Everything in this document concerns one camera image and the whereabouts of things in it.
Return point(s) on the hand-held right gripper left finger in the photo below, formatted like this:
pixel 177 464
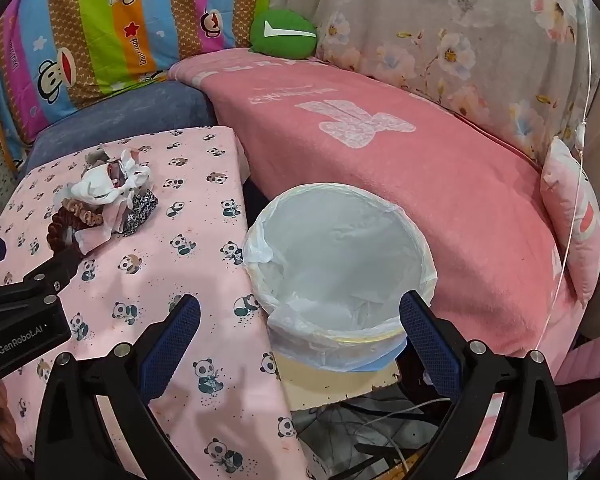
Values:
pixel 177 340

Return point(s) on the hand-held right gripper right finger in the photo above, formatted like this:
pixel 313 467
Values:
pixel 430 345

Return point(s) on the brown and tan scrunchie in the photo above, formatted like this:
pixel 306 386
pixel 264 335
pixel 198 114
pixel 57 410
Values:
pixel 59 226

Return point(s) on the leopard print ribbon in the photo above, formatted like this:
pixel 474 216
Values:
pixel 140 210

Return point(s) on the trash bin with white liner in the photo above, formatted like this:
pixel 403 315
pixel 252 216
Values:
pixel 340 250

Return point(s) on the beige stool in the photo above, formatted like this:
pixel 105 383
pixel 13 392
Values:
pixel 320 385

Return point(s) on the pink panda print cloth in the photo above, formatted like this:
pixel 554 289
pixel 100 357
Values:
pixel 180 220

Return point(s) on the pink padded cloth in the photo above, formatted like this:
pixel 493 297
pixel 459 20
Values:
pixel 585 375

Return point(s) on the pink fleece blanket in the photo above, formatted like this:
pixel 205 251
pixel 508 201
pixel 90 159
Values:
pixel 430 185

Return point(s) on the blue sofa cushion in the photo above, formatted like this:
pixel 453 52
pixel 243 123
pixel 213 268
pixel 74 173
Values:
pixel 130 110

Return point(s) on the pink and white pillow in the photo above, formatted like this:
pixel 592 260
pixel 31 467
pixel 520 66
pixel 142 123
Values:
pixel 575 220

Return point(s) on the striped monkey print blanket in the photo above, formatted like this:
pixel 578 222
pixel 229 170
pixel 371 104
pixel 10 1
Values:
pixel 80 35

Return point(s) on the grey floral sheet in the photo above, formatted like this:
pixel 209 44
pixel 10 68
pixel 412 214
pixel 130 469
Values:
pixel 430 35

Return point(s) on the green round cushion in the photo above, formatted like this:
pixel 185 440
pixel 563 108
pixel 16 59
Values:
pixel 280 35

